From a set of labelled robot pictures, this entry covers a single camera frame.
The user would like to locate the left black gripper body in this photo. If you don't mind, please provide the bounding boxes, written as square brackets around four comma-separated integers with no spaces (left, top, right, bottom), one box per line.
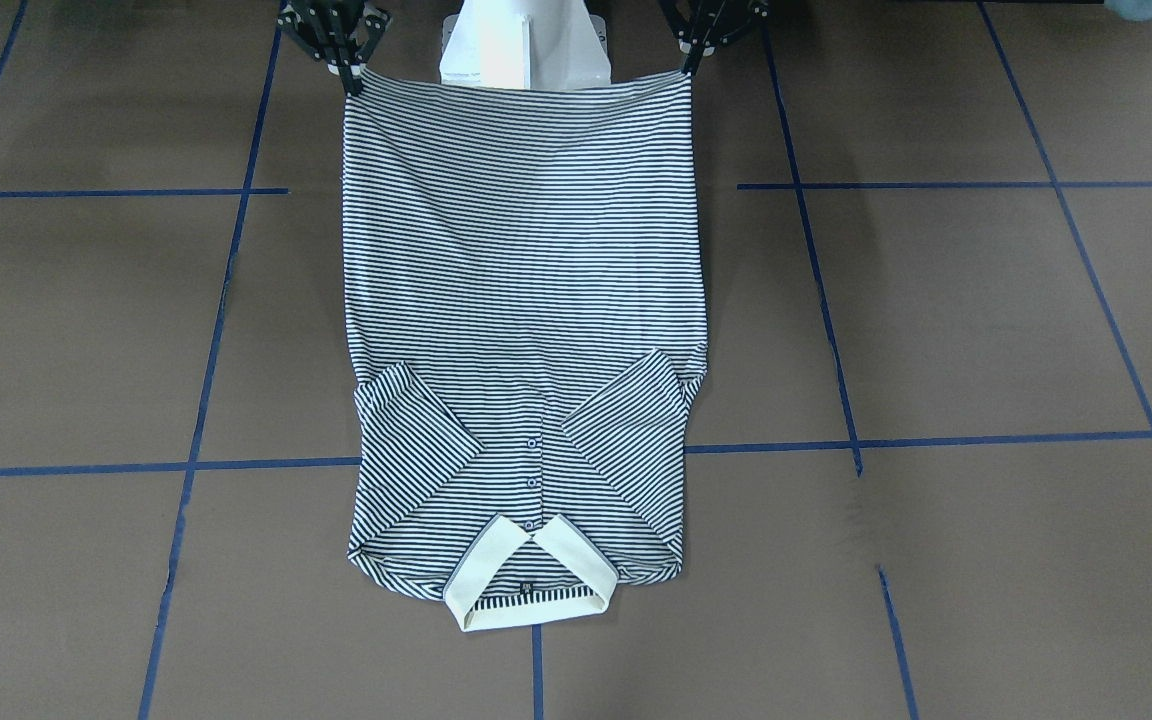
[658,1,771,56]

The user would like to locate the striped polo shirt white collar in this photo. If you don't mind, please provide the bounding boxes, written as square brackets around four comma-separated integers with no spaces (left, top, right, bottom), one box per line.
[342,70,708,632]

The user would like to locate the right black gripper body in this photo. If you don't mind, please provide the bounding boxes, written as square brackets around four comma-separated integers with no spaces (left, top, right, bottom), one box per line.
[276,1,392,70]

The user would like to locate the white pedestal column base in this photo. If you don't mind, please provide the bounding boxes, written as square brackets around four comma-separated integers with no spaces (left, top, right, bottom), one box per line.
[439,1,611,91]

